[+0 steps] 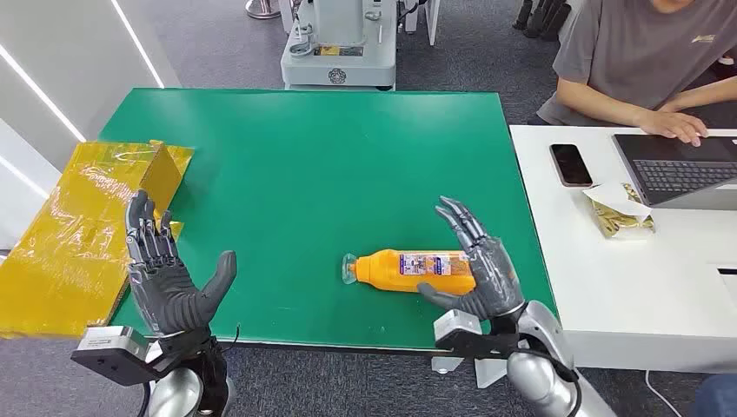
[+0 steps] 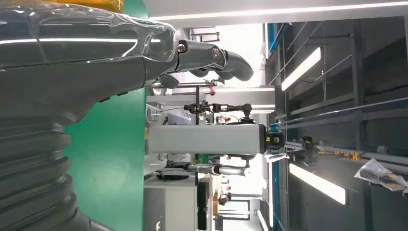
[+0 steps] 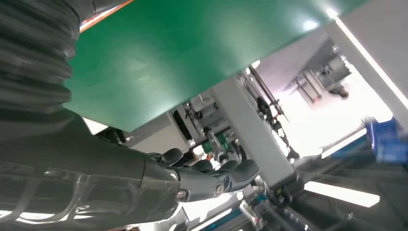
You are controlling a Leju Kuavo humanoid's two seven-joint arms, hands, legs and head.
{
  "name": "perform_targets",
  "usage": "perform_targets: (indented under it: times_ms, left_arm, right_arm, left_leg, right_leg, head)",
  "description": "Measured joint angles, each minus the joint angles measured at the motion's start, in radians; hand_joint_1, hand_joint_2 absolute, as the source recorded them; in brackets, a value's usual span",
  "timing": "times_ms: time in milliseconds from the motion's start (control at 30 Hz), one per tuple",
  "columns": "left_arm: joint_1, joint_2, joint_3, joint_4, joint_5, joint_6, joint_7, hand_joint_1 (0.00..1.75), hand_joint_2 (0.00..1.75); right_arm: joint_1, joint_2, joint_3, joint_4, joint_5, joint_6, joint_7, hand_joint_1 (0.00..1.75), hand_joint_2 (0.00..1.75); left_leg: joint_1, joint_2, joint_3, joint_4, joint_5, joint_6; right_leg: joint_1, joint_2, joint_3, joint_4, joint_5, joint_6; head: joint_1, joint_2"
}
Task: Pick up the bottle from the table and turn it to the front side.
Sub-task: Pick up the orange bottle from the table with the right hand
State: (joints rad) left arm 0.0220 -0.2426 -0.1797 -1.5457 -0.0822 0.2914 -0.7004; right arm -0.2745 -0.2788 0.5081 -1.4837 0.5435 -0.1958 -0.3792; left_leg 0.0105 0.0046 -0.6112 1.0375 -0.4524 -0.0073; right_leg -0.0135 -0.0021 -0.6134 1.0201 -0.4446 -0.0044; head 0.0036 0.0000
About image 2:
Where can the yellow taped cardboard box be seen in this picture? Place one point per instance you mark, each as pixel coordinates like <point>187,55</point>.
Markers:
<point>105,4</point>

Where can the grey pedestal robot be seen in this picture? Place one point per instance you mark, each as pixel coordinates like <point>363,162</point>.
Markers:
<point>207,138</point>

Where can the yellow black rail device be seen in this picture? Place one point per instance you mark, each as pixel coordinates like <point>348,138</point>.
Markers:
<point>308,148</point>

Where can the black robot head camera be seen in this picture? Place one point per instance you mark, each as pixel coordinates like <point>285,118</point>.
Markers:
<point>275,139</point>

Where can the white wall light strip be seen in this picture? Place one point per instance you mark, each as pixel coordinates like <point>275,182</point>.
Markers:
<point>287,9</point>

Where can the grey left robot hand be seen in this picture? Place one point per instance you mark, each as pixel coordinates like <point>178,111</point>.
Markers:
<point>79,63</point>

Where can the grey cabinet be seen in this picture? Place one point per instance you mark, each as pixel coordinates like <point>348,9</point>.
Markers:
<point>169,207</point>

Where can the clear plastic wrapped bundle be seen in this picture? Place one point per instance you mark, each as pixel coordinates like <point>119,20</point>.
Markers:
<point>379,175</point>

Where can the green top table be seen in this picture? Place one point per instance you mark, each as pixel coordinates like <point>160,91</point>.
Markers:
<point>108,159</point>

